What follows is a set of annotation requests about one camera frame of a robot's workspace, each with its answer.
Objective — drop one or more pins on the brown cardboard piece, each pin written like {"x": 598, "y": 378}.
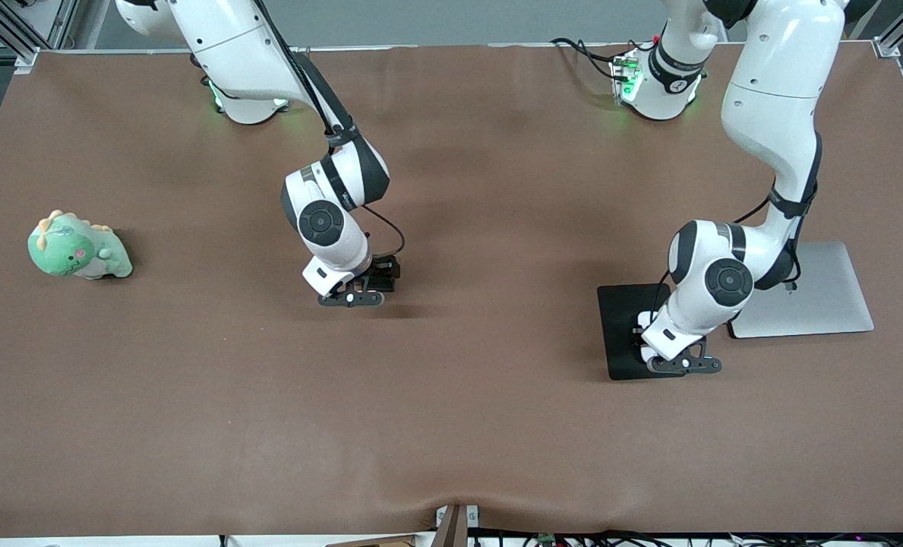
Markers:
{"x": 383, "y": 542}

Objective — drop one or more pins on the black mouse pad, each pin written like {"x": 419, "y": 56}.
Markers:
{"x": 618, "y": 334}

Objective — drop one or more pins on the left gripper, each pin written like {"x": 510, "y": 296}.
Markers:
{"x": 640, "y": 335}

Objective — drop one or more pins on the silver laptop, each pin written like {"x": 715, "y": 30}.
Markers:
{"x": 831, "y": 296}

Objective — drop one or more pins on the metal bracket at table edge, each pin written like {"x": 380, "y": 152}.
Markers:
{"x": 451, "y": 528}

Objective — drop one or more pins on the brown table cover cloth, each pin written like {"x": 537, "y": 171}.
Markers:
{"x": 451, "y": 418}

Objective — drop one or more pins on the green plush dinosaur toy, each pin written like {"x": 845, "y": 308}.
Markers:
{"x": 64, "y": 251}

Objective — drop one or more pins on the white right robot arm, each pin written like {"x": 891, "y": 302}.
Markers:
{"x": 231, "y": 45}

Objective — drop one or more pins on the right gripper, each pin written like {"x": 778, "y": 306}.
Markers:
{"x": 384, "y": 271}

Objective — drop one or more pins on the small green circuit board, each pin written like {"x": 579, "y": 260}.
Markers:
{"x": 547, "y": 540}

